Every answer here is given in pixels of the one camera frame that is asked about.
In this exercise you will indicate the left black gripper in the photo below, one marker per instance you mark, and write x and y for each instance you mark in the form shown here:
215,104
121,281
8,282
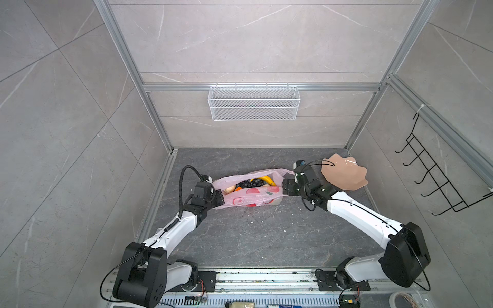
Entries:
217,194

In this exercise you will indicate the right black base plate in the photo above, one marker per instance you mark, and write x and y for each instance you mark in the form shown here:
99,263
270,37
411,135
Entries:
331,280

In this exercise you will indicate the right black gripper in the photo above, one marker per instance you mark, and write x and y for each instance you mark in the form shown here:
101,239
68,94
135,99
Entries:
288,187

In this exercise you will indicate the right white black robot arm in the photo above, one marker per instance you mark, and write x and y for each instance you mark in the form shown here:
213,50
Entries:
405,254

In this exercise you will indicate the dark fake grapes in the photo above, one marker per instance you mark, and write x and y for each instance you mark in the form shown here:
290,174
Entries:
244,185

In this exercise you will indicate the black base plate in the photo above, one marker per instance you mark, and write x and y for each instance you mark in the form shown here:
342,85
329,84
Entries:
331,280
199,281

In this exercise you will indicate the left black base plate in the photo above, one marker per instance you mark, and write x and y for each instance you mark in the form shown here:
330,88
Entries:
199,281

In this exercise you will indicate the beige fake fruit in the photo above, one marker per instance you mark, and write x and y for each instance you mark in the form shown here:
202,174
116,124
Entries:
230,189

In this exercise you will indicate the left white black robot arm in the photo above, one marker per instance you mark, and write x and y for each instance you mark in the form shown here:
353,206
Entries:
145,274

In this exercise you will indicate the pink scalloped bowl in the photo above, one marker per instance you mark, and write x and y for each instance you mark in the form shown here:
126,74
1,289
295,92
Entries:
344,173

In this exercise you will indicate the black wire hook rack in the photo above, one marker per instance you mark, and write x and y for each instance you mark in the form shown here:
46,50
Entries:
454,201

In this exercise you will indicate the pink plastic bag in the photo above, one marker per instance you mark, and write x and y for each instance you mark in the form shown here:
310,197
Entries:
253,197

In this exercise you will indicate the yellow fake banana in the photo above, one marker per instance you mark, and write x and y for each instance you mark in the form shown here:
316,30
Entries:
265,179

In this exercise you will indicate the white wire mesh basket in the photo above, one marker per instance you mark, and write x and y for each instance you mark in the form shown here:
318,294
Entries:
254,103

